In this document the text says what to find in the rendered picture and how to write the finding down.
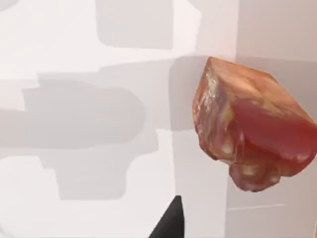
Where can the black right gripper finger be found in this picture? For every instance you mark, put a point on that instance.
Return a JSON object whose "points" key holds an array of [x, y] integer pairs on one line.
{"points": [[173, 220]]}

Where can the reddish brown bread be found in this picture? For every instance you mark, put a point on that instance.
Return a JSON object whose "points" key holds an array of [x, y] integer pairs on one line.
{"points": [[250, 124]]}

